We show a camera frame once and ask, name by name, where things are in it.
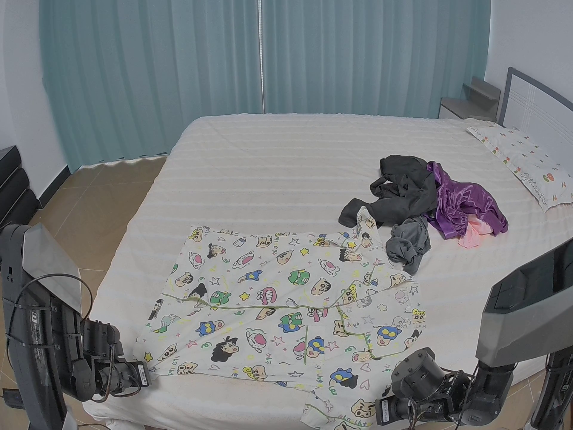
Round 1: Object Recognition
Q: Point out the pink garment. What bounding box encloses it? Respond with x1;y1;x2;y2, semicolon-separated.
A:
458;220;493;250

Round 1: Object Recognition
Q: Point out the grey bedside table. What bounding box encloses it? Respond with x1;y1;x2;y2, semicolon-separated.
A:
440;76;501;127

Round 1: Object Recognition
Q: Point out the black chest of drawers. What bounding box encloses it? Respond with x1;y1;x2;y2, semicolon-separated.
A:
0;146;39;230

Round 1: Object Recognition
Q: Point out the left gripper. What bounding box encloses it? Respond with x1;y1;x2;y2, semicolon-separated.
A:
107;361;154;396

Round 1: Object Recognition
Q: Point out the black cable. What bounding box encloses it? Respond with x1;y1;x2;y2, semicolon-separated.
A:
9;274;93;345

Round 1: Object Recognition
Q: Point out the grey garment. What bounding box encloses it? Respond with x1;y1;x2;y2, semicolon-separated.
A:
386;215;432;275

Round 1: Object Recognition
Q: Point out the purple satin garment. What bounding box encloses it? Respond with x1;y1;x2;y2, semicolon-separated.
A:
423;162;510;240

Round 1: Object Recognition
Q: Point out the white printed pillow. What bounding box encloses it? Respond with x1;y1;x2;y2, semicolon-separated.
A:
466;126;573;214

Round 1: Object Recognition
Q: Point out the blue-green curtain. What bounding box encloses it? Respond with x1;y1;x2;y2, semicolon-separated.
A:
261;0;492;121
39;0;265;174

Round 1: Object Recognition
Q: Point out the black garment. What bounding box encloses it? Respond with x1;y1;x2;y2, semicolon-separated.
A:
338;154;438;230

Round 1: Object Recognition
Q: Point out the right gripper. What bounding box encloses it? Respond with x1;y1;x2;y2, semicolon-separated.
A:
375;395;433;426

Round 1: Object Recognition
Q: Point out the bed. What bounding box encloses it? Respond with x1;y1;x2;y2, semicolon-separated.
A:
83;66;573;430

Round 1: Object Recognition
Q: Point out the white printed pyjama top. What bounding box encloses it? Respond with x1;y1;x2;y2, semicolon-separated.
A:
136;206;429;430

